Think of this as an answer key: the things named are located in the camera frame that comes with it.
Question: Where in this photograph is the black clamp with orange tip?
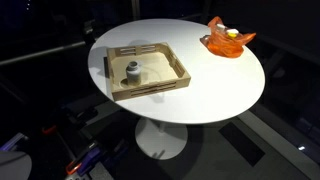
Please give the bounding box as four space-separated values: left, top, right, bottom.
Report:
41 106 99 135

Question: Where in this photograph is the orange plastic bag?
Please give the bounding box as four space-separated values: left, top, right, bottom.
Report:
199 16 257 59

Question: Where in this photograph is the wooden slotted tray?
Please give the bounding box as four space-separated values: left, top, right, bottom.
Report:
105 41 192 102

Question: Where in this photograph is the orange and purple clamp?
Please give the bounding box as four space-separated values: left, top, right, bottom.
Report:
65 145 102 177

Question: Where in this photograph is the grey metal rail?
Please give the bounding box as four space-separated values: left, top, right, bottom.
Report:
0 40 88 67

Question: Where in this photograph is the purple bar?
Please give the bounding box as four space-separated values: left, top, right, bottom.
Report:
0 132 30 153

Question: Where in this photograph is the white table pedestal base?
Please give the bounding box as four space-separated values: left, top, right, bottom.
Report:
134 116 189 161

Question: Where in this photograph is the black floor mat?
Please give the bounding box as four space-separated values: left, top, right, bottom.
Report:
218 121 266 168

